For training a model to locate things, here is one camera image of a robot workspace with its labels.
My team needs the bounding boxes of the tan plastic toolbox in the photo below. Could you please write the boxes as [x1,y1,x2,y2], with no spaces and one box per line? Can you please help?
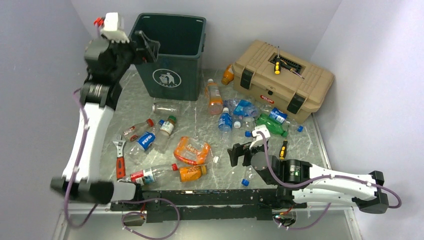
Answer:
[232,40,335,124]

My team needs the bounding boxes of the orange bottle behind toolbox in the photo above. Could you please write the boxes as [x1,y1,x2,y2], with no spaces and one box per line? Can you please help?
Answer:
[221,64,234,85]

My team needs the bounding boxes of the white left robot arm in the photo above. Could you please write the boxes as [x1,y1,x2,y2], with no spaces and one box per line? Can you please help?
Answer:
[50,30,160,210]

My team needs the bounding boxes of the crushed large orange bottle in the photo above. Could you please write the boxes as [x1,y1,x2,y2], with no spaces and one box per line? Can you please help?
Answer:
[173,136,213,166]

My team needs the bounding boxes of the pepsi bottle left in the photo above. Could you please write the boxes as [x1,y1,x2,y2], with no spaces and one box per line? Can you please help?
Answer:
[127,131,156,157]

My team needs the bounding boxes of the yellow handled screwdriver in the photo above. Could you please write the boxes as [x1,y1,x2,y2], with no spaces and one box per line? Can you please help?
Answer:
[274,46,281,75]

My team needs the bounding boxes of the small orange juice bottle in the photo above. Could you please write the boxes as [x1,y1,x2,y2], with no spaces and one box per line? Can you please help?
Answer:
[178,165,208,183]

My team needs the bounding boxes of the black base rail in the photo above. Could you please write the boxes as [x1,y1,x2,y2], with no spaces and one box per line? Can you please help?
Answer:
[110,187,307,223]

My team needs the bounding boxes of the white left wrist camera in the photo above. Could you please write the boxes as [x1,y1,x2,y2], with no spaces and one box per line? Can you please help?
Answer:
[93,12,130,43]

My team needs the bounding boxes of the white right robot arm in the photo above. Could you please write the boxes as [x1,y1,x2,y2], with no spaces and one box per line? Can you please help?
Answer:
[227,143,389,214]

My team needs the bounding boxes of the crushed blue label bottle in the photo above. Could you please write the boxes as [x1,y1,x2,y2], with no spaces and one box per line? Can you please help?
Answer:
[223,98,259,118]

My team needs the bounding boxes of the white label green cap bottle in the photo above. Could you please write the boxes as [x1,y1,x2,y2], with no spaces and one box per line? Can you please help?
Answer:
[154,115,177,154]

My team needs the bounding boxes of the green plastic bottle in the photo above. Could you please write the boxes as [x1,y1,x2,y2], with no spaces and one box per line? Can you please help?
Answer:
[255,113,289,138]

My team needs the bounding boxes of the red handled adjustable wrench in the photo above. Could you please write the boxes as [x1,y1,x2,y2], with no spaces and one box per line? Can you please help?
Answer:
[112,134,126,180]

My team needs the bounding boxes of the clear plastic bottle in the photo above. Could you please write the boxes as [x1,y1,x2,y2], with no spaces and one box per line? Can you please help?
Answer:
[241,166,257,187]

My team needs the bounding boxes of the clear bottle red cap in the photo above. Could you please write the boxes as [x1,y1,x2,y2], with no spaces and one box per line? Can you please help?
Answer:
[118,163,178,186]

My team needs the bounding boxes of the dark green trash bin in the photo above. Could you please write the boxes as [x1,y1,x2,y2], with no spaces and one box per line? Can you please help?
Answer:
[131,13,207,101]

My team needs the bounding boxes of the small red cap bottle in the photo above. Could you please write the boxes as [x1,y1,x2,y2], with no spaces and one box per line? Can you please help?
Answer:
[122,118,154,142]

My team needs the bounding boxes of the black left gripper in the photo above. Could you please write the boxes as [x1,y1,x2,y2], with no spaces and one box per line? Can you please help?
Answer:
[102,31,160,81]

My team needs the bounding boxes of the blue label bottle by toolbox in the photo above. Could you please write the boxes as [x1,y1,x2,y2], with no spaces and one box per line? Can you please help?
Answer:
[268,107,304,133]

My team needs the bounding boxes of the tall orange drink bottle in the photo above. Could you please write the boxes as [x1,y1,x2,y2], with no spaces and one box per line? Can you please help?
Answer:
[205,78,223,115]

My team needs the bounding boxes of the blue bottle cap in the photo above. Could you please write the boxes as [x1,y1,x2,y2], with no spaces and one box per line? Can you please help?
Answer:
[244,131,252,138]

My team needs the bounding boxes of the yellow black screwdriver on table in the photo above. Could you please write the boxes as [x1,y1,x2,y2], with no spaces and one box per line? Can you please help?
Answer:
[279,139,288,160]

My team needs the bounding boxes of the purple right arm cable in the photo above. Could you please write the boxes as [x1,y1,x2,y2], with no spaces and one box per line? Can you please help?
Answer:
[255,130,402,210]

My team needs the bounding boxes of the clear bottle near bin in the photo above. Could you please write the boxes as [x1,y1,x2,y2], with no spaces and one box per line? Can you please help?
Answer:
[152,101,181,116]

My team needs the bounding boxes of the blue label water bottle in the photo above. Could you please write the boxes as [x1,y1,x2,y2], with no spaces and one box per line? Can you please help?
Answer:
[218,107,233,133]

